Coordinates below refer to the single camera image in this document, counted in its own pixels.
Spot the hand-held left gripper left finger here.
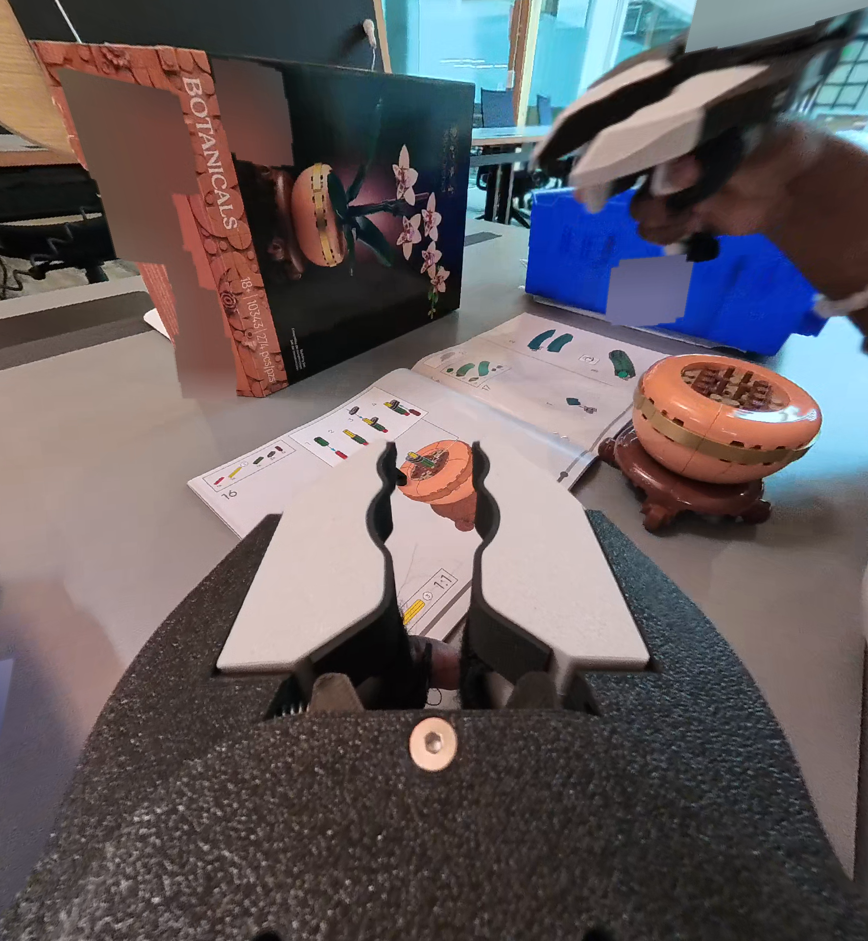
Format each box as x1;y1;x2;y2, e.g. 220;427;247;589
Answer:
216;440;406;675

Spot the grey desk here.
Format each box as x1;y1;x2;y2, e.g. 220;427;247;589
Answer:
0;221;868;876

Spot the large blue plastic bin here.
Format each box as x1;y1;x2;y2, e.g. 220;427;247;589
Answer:
524;184;832;357

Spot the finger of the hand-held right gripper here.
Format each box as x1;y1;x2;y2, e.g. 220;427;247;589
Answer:
568;65;773;216
533;59;688;170

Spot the white cable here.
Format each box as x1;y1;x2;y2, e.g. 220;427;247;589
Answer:
359;18;394;74

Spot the open instruction booklet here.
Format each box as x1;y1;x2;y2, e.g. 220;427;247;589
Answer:
188;312;674;641

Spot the orange floral toy box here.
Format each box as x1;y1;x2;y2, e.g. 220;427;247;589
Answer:
33;40;477;399

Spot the peach brick flowerpot model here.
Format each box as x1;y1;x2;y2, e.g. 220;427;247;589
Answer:
597;353;823;534

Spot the light wooden table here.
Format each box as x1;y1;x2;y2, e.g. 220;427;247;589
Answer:
0;0;75;166

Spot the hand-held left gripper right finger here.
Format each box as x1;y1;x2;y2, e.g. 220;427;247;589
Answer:
468;440;653;673

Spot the person's right hand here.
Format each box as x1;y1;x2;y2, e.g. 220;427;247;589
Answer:
628;121;868;302

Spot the wooden top office table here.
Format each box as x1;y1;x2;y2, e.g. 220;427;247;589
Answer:
471;125;553;225

